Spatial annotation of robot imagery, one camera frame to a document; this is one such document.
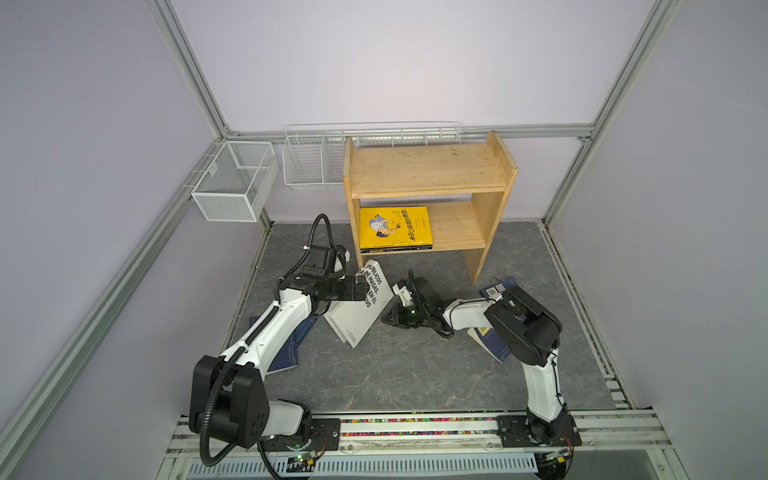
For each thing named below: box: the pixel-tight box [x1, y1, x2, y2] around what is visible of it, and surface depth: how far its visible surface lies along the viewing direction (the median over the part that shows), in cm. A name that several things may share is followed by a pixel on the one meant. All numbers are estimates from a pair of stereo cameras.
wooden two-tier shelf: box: [343, 131, 519, 284], surface depth 77 cm
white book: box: [323, 259, 394, 349], surface depth 90 cm
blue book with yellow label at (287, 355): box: [266, 314, 311, 375], surface depth 88 cm
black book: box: [360, 245, 433, 254], surface depth 86 cm
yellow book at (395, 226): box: [360, 206, 433, 249], surface depth 88 cm
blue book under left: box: [290, 314, 318, 351], surface depth 91 cm
